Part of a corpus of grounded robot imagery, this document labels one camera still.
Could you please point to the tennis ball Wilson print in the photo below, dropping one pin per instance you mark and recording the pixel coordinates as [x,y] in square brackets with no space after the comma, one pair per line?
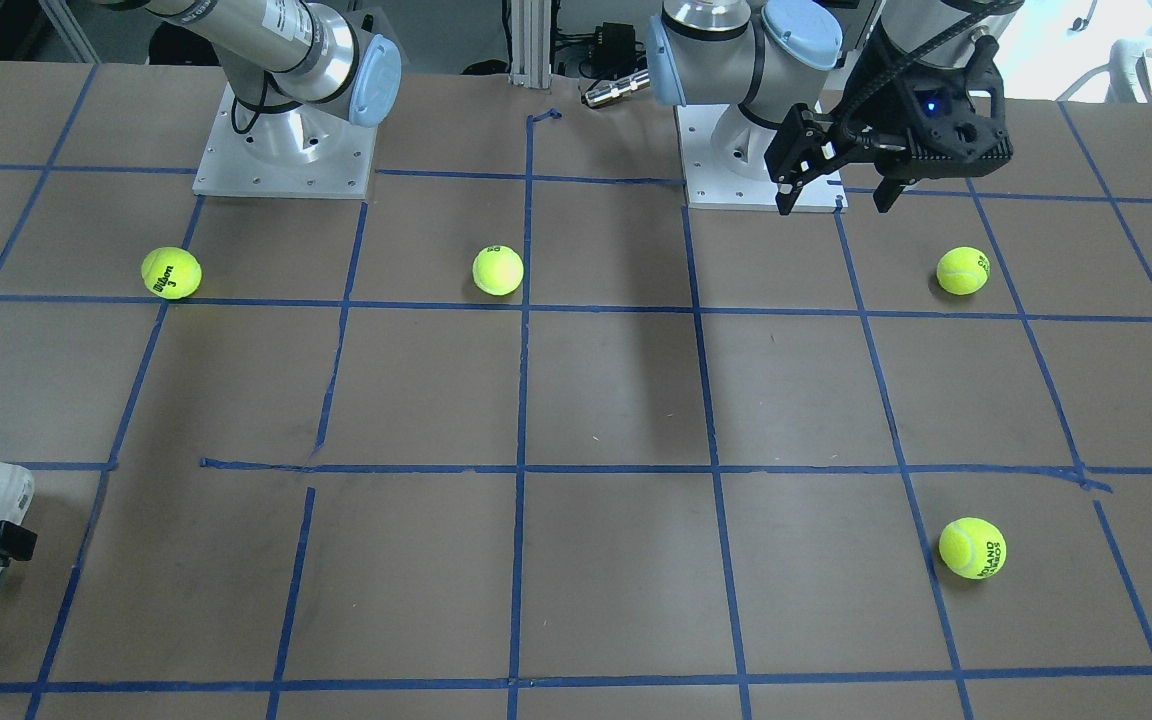
[171,273]

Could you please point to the silver metal connector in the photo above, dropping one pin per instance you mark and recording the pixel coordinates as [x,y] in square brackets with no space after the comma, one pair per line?
[606,92]

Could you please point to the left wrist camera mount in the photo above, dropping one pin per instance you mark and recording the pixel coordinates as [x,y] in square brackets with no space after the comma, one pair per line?
[941,118]

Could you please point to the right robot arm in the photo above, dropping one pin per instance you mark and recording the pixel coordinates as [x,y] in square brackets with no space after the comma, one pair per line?
[293,60]

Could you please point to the black power adapter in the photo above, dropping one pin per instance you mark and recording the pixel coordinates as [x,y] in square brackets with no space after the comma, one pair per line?
[613,49]

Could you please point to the tennis ball near left gripper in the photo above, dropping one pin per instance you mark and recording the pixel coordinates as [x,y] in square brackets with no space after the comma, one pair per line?
[972,548]

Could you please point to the tennis ball far corner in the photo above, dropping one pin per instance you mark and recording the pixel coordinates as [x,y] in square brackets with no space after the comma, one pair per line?
[962,271]

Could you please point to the tennis ball Roland Garros centre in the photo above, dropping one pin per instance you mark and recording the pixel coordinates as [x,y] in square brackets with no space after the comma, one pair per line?
[498,270]

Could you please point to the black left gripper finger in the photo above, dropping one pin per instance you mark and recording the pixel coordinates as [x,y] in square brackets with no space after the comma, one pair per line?
[891,186]
[808,145]

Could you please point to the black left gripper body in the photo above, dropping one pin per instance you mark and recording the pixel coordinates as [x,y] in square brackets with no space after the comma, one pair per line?
[887,103]

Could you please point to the aluminium frame post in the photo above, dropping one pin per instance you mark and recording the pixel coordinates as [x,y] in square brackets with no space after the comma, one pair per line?
[530,38]

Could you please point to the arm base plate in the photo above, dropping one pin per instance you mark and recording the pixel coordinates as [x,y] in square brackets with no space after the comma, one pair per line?
[299,154]
[722,153]

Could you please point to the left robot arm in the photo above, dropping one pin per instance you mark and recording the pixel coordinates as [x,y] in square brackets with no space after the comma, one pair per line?
[774,98]

